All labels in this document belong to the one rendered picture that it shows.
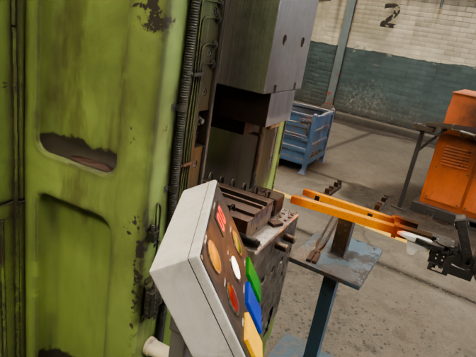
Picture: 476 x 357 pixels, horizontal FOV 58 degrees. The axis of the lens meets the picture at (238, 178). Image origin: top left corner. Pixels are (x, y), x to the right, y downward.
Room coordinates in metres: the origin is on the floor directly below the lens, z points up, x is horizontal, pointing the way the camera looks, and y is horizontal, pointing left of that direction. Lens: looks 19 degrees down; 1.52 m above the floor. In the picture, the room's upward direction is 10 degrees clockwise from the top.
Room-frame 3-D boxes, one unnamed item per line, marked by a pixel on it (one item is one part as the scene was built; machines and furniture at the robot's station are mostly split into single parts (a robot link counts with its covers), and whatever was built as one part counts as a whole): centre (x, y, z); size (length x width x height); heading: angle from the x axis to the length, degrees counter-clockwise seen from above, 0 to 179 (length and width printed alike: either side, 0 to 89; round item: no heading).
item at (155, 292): (0.98, 0.17, 0.80); 0.06 x 0.03 x 0.14; 156
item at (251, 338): (0.63, -0.07, 1.01); 0.07 x 0.05 x 0.07; 1
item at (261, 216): (1.36, 0.10, 0.96); 0.42 x 0.20 x 0.09; 66
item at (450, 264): (1.07, -0.61, 1.03); 0.12 x 0.08 x 0.09; 66
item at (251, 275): (0.83, -0.07, 1.01); 0.07 x 0.05 x 0.07; 1
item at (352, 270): (1.68, -0.48, 0.67); 0.40 x 0.30 x 0.02; 153
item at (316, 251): (1.83, -0.45, 0.68); 0.60 x 0.04 x 0.01; 160
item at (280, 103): (1.36, 0.10, 1.32); 0.42 x 0.20 x 0.10; 66
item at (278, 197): (1.46, -0.11, 0.95); 0.12 x 0.08 x 0.06; 66
